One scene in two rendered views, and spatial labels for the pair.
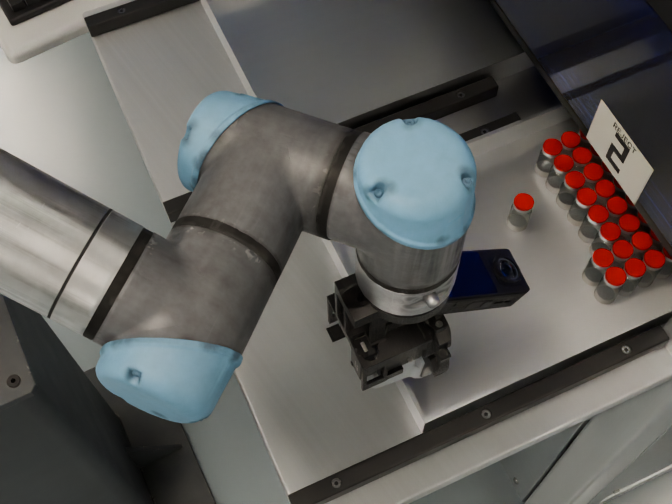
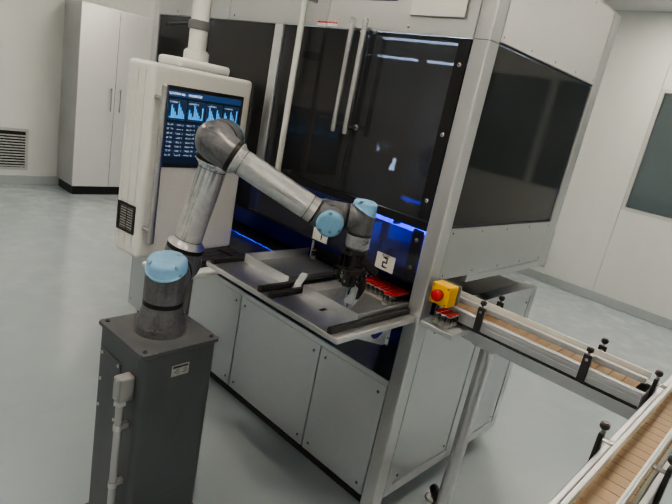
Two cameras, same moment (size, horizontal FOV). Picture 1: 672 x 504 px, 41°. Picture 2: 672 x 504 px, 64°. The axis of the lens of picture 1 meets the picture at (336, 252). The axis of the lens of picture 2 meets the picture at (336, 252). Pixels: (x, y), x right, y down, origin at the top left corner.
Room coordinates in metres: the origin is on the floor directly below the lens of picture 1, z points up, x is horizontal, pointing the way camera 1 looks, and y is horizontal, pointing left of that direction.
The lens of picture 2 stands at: (-1.13, 0.71, 1.54)
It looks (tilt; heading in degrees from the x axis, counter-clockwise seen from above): 16 degrees down; 334
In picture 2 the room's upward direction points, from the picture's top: 11 degrees clockwise
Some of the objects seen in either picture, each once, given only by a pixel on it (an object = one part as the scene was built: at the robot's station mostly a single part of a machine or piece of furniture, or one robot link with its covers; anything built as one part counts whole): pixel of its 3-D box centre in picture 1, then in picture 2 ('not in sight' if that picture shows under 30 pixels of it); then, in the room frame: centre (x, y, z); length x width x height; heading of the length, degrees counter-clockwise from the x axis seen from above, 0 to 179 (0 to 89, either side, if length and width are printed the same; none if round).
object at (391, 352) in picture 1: (392, 310); (351, 266); (0.30, -0.04, 1.06); 0.09 x 0.08 x 0.12; 113
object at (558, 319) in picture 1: (512, 250); (362, 296); (0.43, -0.18, 0.90); 0.34 x 0.26 x 0.04; 113
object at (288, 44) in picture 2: not in sight; (311, 104); (0.96, -0.07, 1.50); 0.47 x 0.01 x 0.59; 23
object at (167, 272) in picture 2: not in sight; (166, 276); (0.40, 0.50, 0.96); 0.13 x 0.12 x 0.14; 157
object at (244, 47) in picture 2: not in sight; (233, 87); (1.46, 0.14, 1.50); 0.49 x 0.01 x 0.59; 23
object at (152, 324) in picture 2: not in sight; (161, 313); (0.39, 0.50, 0.84); 0.15 x 0.15 x 0.10
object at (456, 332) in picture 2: not in sight; (446, 326); (0.25, -0.43, 0.87); 0.14 x 0.13 x 0.02; 113
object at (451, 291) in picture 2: not in sight; (445, 293); (0.25, -0.39, 0.99); 0.08 x 0.07 x 0.07; 113
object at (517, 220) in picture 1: (520, 213); not in sight; (0.47, -0.19, 0.90); 0.02 x 0.02 x 0.04
